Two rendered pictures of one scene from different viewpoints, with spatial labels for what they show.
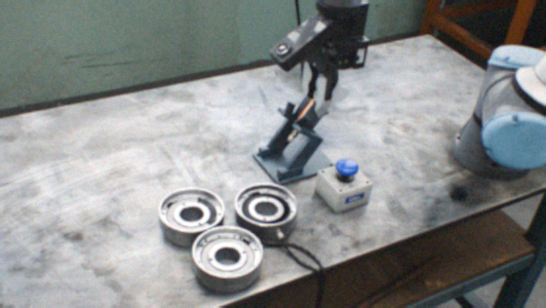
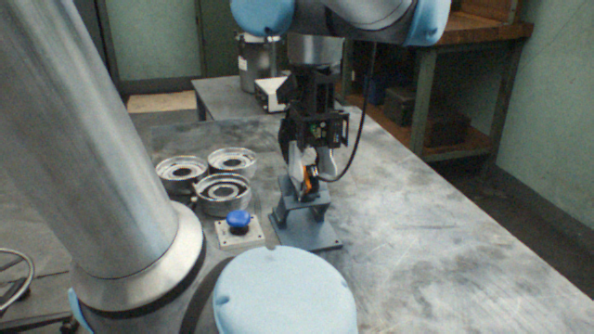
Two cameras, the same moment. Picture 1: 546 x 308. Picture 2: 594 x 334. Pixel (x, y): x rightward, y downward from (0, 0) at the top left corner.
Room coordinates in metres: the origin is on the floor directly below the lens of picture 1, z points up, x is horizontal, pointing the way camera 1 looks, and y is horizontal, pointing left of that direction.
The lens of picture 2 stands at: (1.10, -0.71, 1.29)
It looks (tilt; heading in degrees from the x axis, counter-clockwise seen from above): 28 degrees down; 105
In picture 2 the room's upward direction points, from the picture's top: straight up
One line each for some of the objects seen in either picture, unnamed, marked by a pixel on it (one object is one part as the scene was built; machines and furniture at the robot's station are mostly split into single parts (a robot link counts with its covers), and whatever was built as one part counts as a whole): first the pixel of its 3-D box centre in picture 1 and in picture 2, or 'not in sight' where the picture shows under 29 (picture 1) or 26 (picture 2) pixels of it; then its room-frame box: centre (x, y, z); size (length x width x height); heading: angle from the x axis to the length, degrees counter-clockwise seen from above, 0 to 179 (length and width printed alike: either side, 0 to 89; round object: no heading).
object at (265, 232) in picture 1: (265, 212); (224, 195); (0.76, 0.00, 0.82); 0.10 x 0.10 x 0.04
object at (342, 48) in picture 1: (336, 34); (316, 104); (0.96, -0.09, 1.06); 0.09 x 0.08 x 0.12; 122
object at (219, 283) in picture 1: (227, 259); (182, 175); (0.65, 0.05, 0.82); 0.10 x 0.10 x 0.04
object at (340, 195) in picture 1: (345, 185); (239, 241); (0.85, -0.14, 0.82); 0.08 x 0.07 x 0.05; 122
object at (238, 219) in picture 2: (345, 174); (238, 226); (0.85, -0.13, 0.85); 0.04 x 0.04 x 0.05
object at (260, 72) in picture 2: not in sight; (267, 57); (0.53, 0.97, 0.83); 0.41 x 0.19 x 0.30; 126
